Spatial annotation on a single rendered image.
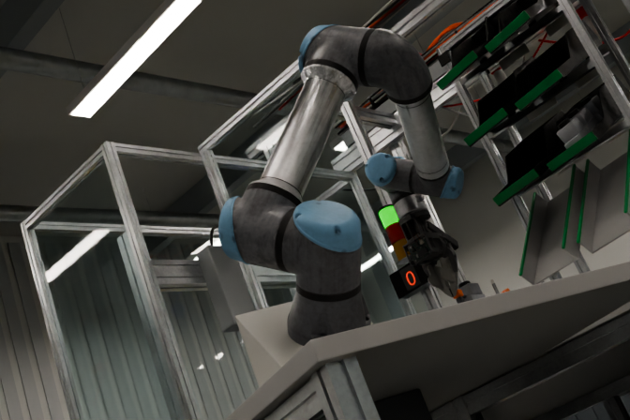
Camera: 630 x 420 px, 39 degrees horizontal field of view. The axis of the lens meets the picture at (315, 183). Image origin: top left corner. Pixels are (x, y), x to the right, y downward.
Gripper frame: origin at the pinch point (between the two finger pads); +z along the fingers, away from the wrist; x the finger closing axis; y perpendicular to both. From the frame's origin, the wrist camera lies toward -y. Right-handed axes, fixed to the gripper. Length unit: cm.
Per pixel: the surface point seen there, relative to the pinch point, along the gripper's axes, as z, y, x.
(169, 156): -89, -9, -81
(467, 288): -0.1, -4.2, 1.4
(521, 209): -10.9, -9.1, 20.6
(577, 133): -15.4, 2.0, 44.3
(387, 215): -31.4, -15.7, -17.8
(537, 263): 3.8, -1.8, 21.3
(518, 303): 24, 69, 48
